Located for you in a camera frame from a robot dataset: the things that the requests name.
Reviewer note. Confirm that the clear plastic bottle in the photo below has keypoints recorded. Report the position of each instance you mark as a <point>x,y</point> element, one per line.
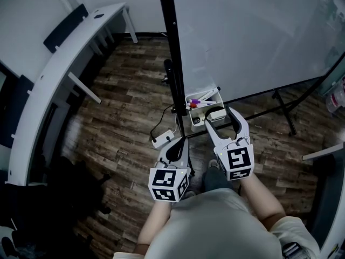
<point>336,97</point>

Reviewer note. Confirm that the red capped marker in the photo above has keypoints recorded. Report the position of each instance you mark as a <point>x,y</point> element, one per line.
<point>196,105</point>

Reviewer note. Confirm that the whiteboard on black stand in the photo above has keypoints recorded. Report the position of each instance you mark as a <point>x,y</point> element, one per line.
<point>242,36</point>

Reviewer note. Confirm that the white black whiteboard eraser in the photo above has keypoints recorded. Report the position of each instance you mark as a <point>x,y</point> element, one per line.
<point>216,115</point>

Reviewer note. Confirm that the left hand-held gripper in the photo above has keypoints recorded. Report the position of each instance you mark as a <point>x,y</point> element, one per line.
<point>164,182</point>

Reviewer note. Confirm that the purple capped marker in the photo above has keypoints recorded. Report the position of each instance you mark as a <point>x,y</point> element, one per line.
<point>200,101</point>

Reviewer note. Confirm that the person's grey shoe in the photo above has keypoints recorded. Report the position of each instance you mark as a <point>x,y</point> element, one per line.
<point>213,164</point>

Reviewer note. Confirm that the person's dark trouser leg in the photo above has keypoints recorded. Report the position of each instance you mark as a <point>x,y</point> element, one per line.
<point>215,179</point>

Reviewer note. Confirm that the person's light grey shirt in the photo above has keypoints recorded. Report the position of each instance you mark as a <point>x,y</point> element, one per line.
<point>215,225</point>

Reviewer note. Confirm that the person's left forearm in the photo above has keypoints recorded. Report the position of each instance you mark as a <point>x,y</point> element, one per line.
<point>155,223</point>

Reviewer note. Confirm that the white desk with dark side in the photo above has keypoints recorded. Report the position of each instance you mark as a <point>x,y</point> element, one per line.
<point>327,150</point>

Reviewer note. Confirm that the small black round magnet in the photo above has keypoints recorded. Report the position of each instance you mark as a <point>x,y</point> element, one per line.
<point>196,121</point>

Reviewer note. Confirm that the small black desk object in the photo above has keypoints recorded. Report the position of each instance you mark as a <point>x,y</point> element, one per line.
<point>98,16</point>

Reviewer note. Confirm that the white power strip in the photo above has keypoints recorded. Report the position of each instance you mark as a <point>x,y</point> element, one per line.
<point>163,138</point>

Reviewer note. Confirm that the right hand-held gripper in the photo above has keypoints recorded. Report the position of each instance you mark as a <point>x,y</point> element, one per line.
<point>238,159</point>

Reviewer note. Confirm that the white whiteboard box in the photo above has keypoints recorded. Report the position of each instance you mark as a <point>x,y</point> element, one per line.
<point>194,114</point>

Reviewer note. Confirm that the person's right forearm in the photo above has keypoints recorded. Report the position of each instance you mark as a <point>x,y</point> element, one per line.
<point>262,201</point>

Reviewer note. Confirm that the curved white desk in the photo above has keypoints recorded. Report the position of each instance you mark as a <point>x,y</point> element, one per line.
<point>62,63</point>

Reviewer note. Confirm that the black office chair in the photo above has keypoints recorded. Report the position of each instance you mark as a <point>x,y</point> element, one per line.
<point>54,206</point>

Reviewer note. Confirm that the white marker with black cap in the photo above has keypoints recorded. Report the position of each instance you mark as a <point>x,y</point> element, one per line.
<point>211,91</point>

